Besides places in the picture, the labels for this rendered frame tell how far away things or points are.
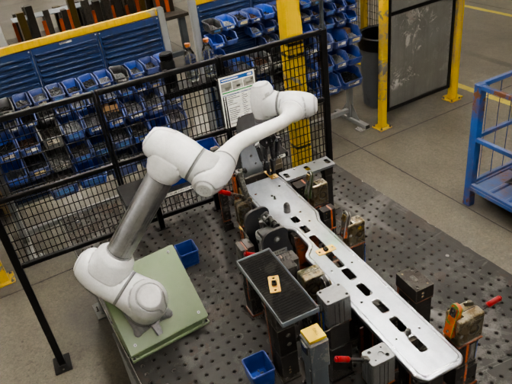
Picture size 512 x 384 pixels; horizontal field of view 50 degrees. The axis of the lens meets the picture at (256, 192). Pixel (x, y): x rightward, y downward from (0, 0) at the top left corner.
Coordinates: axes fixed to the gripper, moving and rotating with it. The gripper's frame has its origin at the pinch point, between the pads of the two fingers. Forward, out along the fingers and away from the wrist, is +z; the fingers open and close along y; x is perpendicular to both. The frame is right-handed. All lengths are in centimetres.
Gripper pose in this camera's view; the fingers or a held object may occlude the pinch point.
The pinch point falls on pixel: (270, 167)
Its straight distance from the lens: 256.7
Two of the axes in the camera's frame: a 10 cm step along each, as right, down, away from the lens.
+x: -4.3, -4.5, 7.8
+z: 1.2, 8.3, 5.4
